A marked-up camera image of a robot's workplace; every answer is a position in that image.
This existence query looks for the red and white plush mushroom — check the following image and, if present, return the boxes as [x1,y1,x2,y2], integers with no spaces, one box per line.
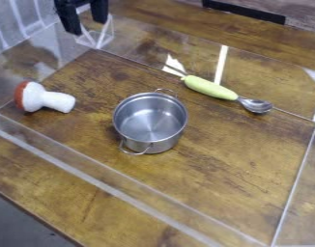
[14,81,76,114]

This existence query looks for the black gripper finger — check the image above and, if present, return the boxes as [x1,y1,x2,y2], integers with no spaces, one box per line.
[89,0,108,24]
[54,5,83,36]

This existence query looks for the black bar on table edge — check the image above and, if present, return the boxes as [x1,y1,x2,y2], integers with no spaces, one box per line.
[200,0,286,25]

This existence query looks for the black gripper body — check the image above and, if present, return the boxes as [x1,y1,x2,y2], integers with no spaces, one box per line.
[53,0,108,8]

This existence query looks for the silver metal pot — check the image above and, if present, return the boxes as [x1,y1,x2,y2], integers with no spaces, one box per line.
[112,88,188,155]

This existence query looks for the clear acrylic enclosure panel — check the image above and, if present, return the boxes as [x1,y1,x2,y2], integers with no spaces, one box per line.
[0,0,315,247]

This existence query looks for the green handled metal spoon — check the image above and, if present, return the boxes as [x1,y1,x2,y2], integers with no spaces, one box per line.
[180,75,273,114]

